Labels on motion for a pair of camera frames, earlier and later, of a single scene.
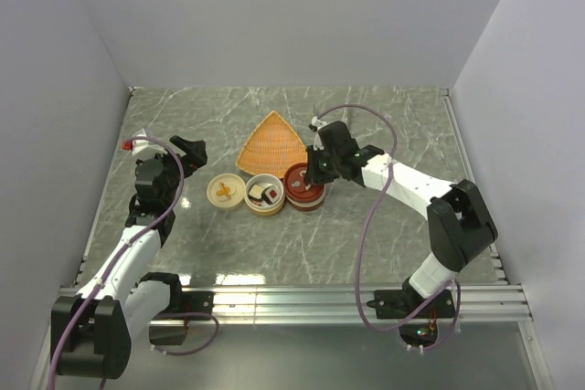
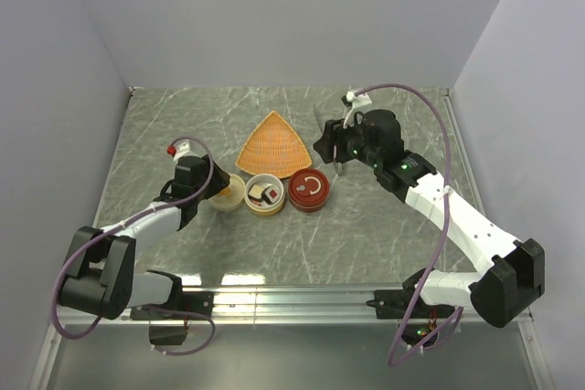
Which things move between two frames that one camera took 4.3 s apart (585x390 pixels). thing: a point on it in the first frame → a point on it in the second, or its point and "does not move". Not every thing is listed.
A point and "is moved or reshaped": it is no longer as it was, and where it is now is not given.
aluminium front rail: (496, 303) does not move
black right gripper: (313, 174) → (335, 132)
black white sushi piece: (255, 191) does not move
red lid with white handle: (297, 187) is moved or reshaped
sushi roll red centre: (271, 194) does not move
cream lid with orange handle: (226, 191) does not move
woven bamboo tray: (274, 148) does not move
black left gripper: (196, 150) → (219, 181)
